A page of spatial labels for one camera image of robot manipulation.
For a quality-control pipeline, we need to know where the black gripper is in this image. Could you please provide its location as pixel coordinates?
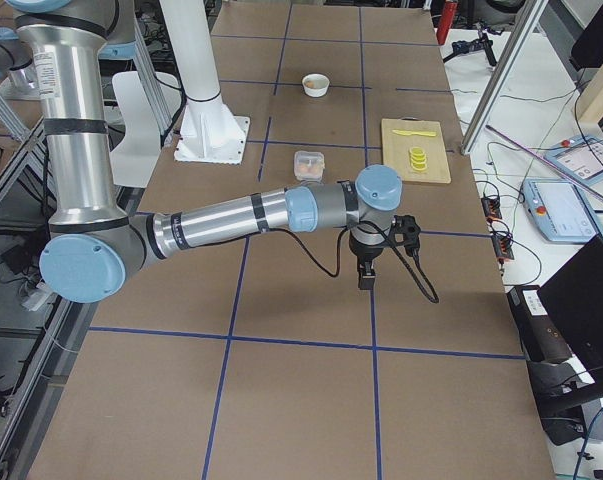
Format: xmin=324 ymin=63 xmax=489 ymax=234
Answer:
xmin=349 ymin=230 xmax=388 ymax=291

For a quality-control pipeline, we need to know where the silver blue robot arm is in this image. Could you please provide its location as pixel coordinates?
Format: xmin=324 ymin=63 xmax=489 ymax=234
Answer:
xmin=13 ymin=1 xmax=402 ymax=303

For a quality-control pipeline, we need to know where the clear plastic egg box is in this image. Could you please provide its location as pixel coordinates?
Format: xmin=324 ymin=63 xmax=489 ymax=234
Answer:
xmin=293 ymin=150 xmax=325 ymax=182

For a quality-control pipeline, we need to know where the black computer box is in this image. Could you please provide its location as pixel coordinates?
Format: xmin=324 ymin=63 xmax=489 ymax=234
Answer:
xmin=507 ymin=285 xmax=572 ymax=364

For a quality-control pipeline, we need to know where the yellow lemon slice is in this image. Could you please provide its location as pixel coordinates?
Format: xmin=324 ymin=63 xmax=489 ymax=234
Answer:
xmin=410 ymin=161 xmax=428 ymax=172

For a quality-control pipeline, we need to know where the bamboo cutting board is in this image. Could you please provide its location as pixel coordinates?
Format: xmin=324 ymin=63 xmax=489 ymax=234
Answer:
xmin=381 ymin=118 xmax=451 ymax=184

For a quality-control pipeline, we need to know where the small circuit board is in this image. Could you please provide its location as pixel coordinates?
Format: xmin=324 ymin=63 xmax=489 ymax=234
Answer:
xmin=492 ymin=232 xmax=514 ymax=262
xmin=480 ymin=196 xmax=502 ymax=221

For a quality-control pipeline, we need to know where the yellow plastic knife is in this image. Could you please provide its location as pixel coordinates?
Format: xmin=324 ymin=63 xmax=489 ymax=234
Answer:
xmin=391 ymin=129 xmax=437 ymax=138

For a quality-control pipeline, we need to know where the white ceramic bowl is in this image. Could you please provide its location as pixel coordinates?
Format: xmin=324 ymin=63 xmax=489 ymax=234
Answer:
xmin=302 ymin=73 xmax=330 ymax=98

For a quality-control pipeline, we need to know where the near teach pendant tablet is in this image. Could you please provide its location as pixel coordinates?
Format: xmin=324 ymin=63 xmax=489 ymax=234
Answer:
xmin=522 ymin=178 xmax=603 ymax=244

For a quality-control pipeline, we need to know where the teach pendant tablet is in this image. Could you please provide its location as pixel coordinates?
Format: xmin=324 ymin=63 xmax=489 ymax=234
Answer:
xmin=544 ymin=135 xmax=603 ymax=186
xmin=522 ymin=178 xmax=603 ymax=244

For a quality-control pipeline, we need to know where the black tripod bar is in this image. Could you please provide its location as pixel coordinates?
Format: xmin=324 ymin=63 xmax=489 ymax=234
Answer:
xmin=443 ymin=28 xmax=502 ymax=67

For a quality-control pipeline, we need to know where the far teach pendant tablet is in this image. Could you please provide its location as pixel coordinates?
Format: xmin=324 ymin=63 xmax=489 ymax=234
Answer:
xmin=544 ymin=135 xmax=603 ymax=186

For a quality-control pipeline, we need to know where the white plastic sheet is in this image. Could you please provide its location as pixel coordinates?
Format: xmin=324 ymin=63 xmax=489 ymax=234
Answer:
xmin=110 ymin=71 xmax=162 ymax=188

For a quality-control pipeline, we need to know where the red cylinder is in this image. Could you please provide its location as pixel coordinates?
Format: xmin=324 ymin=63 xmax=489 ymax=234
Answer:
xmin=436 ymin=0 xmax=458 ymax=45

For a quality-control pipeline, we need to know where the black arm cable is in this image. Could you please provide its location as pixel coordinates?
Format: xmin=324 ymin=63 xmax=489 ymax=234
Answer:
xmin=270 ymin=219 xmax=440 ymax=305

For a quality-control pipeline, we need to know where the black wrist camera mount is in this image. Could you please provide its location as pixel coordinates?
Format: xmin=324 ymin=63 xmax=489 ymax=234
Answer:
xmin=391 ymin=215 xmax=421 ymax=259

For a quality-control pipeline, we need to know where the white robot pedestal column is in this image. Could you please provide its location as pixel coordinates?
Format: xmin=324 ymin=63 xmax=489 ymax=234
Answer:
xmin=160 ymin=0 xmax=250 ymax=164

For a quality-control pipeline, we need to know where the aluminium frame post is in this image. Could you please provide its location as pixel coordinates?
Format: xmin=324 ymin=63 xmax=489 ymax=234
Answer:
xmin=460 ymin=0 xmax=548 ymax=155

